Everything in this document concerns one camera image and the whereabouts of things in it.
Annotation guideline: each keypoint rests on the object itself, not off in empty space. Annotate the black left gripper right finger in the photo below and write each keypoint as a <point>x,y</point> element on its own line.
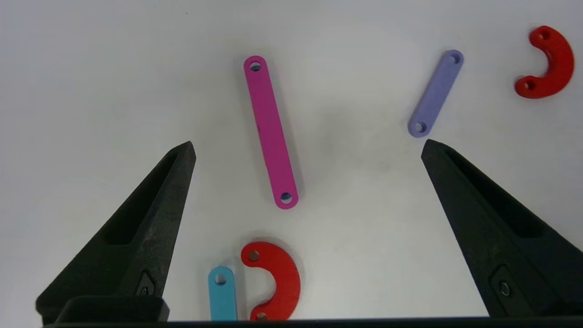
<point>510,255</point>

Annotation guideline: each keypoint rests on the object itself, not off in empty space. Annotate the small red curved piece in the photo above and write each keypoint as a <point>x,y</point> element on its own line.
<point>288,278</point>
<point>559,68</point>

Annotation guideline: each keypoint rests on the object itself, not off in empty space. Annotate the pink bar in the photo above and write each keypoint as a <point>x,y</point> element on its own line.
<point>271,132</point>

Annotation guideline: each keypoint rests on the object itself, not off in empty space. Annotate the light blue long flat bar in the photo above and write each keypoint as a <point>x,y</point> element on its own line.
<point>223,298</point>

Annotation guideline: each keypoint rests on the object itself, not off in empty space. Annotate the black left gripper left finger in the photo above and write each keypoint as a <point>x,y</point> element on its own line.
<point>136,255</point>

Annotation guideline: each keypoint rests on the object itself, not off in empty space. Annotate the short purple flat bar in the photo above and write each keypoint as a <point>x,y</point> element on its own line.
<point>435,93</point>

